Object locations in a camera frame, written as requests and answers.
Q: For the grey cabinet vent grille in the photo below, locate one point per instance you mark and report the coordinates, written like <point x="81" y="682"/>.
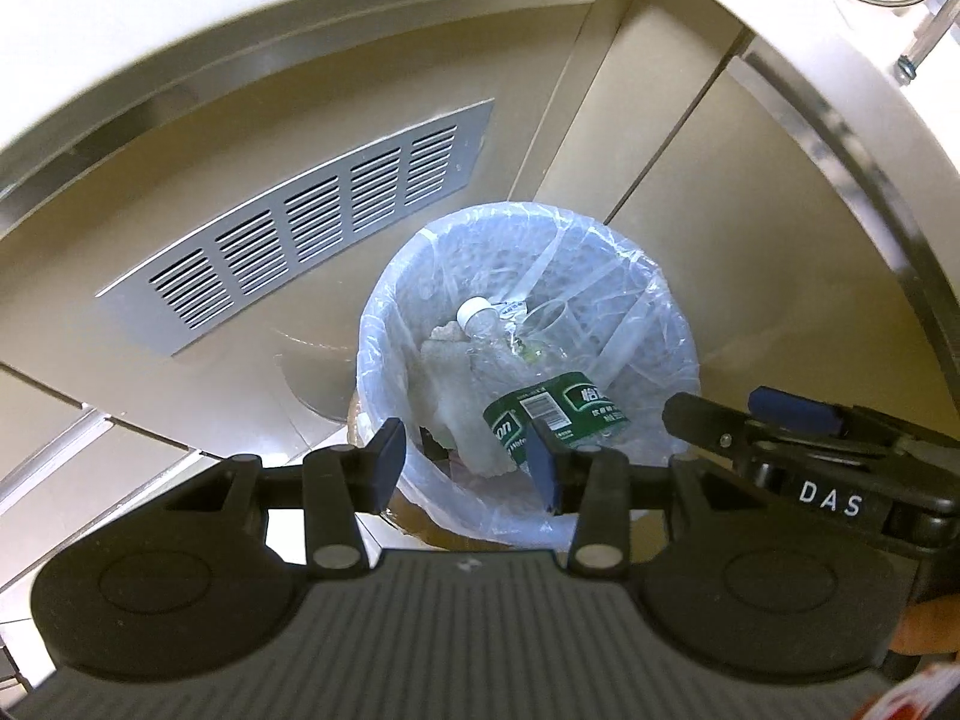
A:
<point x="300" y="225"/>

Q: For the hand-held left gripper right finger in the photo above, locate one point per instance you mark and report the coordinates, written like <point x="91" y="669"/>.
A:
<point x="546" y="476"/>

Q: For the white plastic sheet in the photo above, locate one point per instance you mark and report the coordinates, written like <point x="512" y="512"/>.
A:
<point x="461" y="397"/>

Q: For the red white patterned clothing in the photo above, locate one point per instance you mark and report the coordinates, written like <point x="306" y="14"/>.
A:
<point x="922" y="694"/>

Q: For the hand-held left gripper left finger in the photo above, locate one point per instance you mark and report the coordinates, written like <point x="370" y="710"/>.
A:
<point x="386" y="465"/>

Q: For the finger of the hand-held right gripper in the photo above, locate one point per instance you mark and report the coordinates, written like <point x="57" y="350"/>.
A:
<point x="795" y="406"/>
<point x="705" y="424"/>

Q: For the clear bottle green label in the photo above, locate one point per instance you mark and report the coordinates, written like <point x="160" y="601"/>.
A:
<point x="555" y="409"/>

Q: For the person's right hand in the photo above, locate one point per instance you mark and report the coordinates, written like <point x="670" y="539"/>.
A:
<point x="934" y="626"/>

